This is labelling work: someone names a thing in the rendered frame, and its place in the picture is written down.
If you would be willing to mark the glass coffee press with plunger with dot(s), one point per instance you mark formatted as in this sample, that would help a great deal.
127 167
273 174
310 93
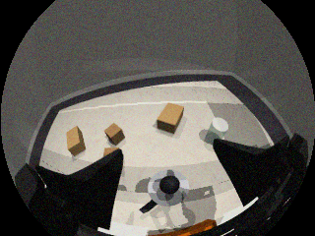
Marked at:
166 188

